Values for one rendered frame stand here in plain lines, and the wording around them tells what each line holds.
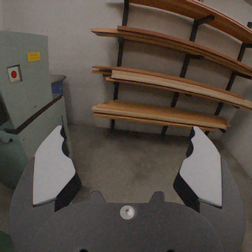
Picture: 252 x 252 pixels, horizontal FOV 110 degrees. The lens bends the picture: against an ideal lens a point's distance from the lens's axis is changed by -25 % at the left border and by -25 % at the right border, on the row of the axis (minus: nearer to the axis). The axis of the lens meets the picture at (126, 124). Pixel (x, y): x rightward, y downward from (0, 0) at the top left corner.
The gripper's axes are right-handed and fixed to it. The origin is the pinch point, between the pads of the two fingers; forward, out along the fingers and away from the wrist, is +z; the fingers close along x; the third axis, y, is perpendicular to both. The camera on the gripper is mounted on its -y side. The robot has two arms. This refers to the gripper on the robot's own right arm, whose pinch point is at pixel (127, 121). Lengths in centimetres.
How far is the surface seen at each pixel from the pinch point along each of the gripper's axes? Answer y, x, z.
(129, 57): -6, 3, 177
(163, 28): -48, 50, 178
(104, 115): 66, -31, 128
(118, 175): 123, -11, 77
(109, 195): 122, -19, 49
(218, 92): 29, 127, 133
